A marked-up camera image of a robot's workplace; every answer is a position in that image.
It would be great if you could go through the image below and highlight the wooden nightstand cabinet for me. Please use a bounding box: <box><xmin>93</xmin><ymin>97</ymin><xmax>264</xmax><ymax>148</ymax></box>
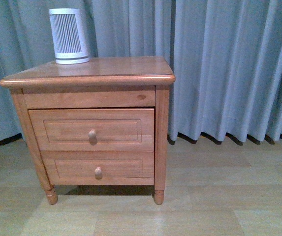
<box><xmin>0</xmin><ymin>56</ymin><xmax>175</xmax><ymax>205</ymax></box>

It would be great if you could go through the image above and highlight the grey-blue curtain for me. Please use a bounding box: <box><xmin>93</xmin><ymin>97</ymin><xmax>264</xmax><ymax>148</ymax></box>
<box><xmin>0</xmin><ymin>0</ymin><xmax>282</xmax><ymax>142</ymax></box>

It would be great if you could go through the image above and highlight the white cylindrical air purifier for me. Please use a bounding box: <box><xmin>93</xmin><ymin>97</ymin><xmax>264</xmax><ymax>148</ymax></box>
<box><xmin>49</xmin><ymin>8</ymin><xmax>90</xmax><ymax>64</ymax></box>

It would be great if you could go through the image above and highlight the wooden drawer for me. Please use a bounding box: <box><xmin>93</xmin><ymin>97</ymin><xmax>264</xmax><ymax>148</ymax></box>
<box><xmin>29</xmin><ymin>108</ymin><xmax>154</xmax><ymax>151</ymax></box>
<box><xmin>41</xmin><ymin>151</ymin><xmax>154</xmax><ymax>185</ymax></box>

